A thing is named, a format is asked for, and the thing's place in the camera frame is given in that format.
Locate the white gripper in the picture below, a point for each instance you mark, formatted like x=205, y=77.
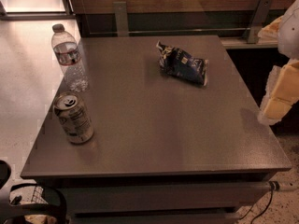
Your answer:
x=290, y=33

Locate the blue chip bag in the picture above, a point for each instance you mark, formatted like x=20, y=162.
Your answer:
x=179, y=63

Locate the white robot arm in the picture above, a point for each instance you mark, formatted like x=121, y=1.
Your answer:
x=282, y=86

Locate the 7up soda can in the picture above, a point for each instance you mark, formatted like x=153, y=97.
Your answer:
x=72, y=114

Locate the grey metal table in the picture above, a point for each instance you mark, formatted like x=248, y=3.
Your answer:
x=163, y=150

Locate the clear plastic water bottle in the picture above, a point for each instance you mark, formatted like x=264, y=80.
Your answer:
x=67, y=54

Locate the right grey wall bracket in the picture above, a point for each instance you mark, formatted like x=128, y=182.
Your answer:
x=259, y=16

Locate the grey wall bracket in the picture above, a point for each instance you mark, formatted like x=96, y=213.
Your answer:
x=259, y=16
x=121, y=18

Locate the left grey wall bracket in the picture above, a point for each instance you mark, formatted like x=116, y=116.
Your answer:
x=121, y=18

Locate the window frame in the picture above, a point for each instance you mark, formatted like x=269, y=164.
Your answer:
x=29, y=10

